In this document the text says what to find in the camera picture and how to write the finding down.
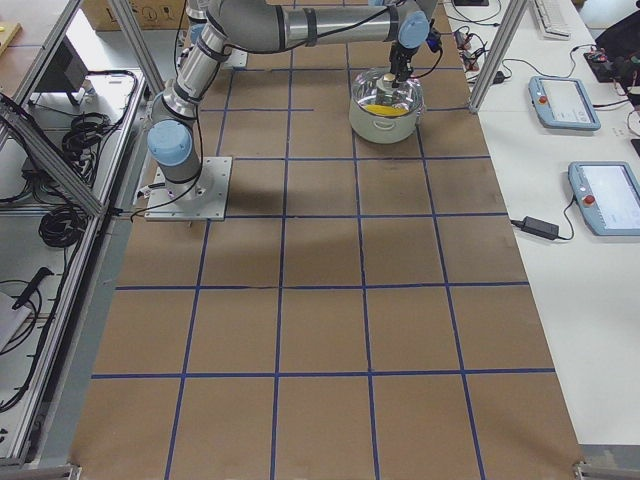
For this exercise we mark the glass pot lid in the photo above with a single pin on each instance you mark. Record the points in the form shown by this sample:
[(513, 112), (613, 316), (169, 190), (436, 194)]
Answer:
[(376, 86)]

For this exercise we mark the black monitor on cart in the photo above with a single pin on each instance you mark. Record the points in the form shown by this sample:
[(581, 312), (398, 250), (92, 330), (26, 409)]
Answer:
[(65, 73)]

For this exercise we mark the blue teach pendant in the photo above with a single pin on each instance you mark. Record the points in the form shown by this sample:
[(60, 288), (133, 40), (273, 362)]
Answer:
[(562, 104), (607, 195)]

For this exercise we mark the cardboard box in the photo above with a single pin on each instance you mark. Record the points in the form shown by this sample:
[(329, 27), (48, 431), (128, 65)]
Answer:
[(150, 14)]

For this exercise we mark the lower blue teach pendant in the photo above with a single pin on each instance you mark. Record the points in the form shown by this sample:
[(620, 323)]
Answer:
[(607, 195)]

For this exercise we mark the black electronics box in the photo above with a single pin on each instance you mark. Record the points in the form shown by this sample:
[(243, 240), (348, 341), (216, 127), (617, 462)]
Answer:
[(615, 57)]

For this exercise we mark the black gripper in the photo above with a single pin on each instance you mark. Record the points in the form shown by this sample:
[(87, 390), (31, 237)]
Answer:
[(400, 61)]

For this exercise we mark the right aluminium frame post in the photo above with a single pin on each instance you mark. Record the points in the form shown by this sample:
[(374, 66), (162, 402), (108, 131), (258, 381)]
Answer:
[(498, 48)]

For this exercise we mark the yellow corn cob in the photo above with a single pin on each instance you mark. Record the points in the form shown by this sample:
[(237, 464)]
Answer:
[(386, 110)]

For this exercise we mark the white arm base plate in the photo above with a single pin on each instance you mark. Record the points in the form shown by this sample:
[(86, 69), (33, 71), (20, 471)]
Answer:
[(205, 199)]

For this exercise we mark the left aluminium frame post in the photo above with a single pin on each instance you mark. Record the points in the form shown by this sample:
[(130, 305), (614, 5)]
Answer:
[(132, 32)]

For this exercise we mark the white keyboard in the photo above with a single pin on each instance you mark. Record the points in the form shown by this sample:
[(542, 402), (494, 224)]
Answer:
[(550, 19)]

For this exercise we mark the pale green cooking pot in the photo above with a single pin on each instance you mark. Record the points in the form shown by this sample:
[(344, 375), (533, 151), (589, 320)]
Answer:
[(381, 130)]

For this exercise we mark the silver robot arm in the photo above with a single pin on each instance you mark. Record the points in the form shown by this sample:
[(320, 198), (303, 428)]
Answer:
[(261, 28)]

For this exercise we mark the black power adapter right table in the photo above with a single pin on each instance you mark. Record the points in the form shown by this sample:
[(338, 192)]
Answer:
[(539, 228)]

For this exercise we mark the aluminium frame post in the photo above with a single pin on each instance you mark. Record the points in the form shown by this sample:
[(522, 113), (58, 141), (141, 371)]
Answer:
[(498, 48), (132, 32)]

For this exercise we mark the upper blue teach pendant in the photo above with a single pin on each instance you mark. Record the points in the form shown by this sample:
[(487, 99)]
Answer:
[(562, 104)]

